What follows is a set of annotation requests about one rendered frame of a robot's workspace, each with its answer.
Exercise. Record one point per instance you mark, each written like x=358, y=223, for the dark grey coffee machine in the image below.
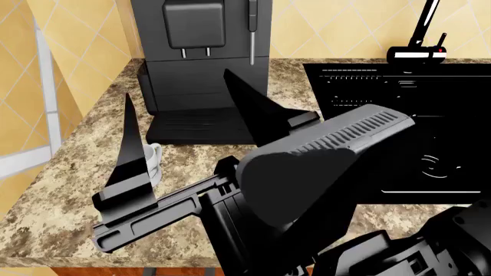
x=199, y=86

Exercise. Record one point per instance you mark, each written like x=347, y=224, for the black sink faucet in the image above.
x=416, y=53

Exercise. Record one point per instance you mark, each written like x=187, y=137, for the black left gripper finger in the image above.
x=130, y=169

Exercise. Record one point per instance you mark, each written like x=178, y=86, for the white ceramic mug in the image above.
x=152, y=165

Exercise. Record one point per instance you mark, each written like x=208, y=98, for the black kitchen sink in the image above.
x=452, y=95

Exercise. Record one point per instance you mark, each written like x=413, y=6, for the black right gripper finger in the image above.
x=261, y=115

